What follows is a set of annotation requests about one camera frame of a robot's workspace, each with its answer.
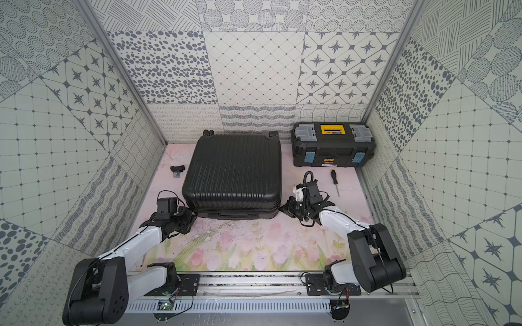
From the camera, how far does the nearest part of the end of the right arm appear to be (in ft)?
2.20

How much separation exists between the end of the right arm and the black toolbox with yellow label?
0.22 metres

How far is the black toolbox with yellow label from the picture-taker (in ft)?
3.28
